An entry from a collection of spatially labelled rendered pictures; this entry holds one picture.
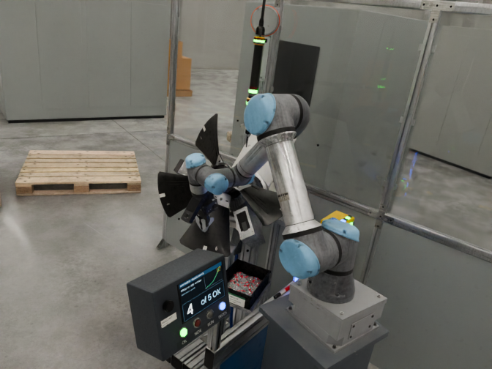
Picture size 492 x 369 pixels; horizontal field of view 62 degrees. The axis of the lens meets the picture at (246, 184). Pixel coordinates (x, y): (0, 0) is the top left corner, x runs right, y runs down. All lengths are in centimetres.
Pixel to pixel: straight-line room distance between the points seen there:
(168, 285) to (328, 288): 50
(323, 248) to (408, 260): 125
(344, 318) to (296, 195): 38
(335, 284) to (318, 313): 11
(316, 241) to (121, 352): 177
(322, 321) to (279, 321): 15
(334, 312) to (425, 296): 120
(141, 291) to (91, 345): 170
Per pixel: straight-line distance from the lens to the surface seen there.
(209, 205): 163
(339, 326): 126
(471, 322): 242
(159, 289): 103
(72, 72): 716
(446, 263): 231
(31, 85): 710
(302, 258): 112
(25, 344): 283
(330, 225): 123
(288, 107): 119
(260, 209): 169
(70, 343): 277
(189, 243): 179
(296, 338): 133
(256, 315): 160
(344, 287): 130
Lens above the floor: 188
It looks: 22 degrees down
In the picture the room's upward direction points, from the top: 7 degrees clockwise
